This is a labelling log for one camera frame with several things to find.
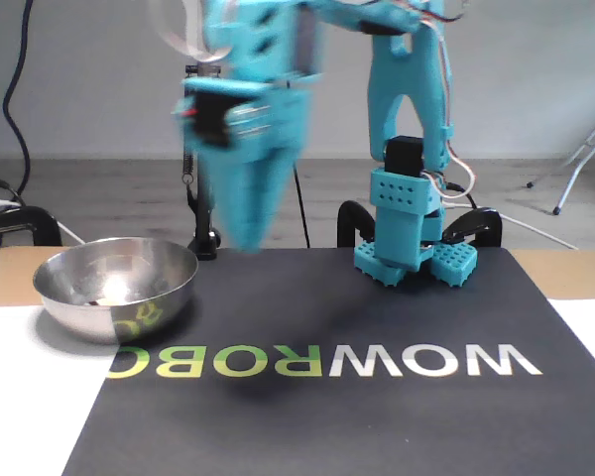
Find gripper servo wire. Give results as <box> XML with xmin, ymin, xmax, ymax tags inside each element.
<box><xmin>148</xmin><ymin>0</ymin><xmax>229</xmax><ymax>64</ymax></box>

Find short white cable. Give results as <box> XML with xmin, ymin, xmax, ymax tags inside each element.
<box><xmin>54</xmin><ymin>220</ymin><xmax>87</xmax><ymax>246</ymax></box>

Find dark blue hanging cable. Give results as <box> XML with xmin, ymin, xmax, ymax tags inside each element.
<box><xmin>2</xmin><ymin>0</ymin><xmax>35</xmax><ymax>207</ymax></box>

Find black looped cable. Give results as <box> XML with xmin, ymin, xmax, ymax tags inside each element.
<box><xmin>0</xmin><ymin>176</ymin><xmax>24</xmax><ymax>205</ymax></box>

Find wrist servo wire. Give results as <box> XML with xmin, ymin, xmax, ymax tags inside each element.
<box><xmin>416</xmin><ymin>0</ymin><xmax>468</xmax><ymax>25</ymax></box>

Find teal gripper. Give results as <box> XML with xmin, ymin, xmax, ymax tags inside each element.
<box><xmin>172</xmin><ymin>77</ymin><xmax>314</xmax><ymax>255</ymax></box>

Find long white cable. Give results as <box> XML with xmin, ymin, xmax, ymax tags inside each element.
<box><xmin>501</xmin><ymin>213</ymin><xmax>580</xmax><ymax>250</ymax></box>

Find shoulder servo wire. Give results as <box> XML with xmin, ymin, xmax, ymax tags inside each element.
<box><xmin>425</xmin><ymin>29</ymin><xmax>478</xmax><ymax>199</ymax></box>

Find metal bowl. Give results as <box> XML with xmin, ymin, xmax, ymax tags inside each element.
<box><xmin>32</xmin><ymin>236</ymin><xmax>199</xmax><ymax>346</ymax></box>

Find black plug cable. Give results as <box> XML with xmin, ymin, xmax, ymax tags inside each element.
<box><xmin>443</xmin><ymin>180</ymin><xmax>477</xmax><ymax>210</ymax></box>

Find white tripod legs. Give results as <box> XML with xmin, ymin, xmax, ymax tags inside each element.
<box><xmin>525</xmin><ymin>103</ymin><xmax>595</xmax><ymax>217</ymax></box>

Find thin black hanging cable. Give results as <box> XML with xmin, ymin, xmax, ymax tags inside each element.
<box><xmin>291</xmin><ymin>166</ymin><xmax>312</xmax><ymax>249</ymax></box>

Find black table clamp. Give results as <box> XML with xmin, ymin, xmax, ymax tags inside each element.
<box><xmin>336</xmin><ymin>199</ymin><xmax>379</xmax><ymax>248</ymax></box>
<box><xmin>0</xmin><ymin>205</ymin><xmax>63</xmax><ymax>248</ymax></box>
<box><xmin>440</xmin><ymin>206</ymin><xmax>503</xmax><ymax>248</ymax></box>

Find black WOWROBO mat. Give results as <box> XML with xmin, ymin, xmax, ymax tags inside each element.
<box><xmin>60</xmin><ymin>246</ymin><xmax>595</xmax><ymax>476</ymax></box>

